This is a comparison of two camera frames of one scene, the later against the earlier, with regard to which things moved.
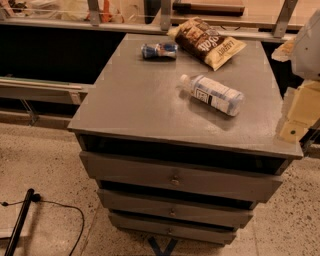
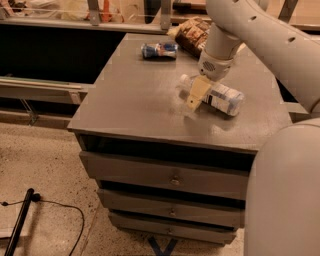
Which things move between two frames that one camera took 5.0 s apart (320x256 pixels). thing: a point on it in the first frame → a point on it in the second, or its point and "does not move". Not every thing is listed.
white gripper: [309, 50] → [215, 69]
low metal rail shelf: [39, 102] does not move
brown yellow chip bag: [205, 43] does not move
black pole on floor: [11, 244] does not move
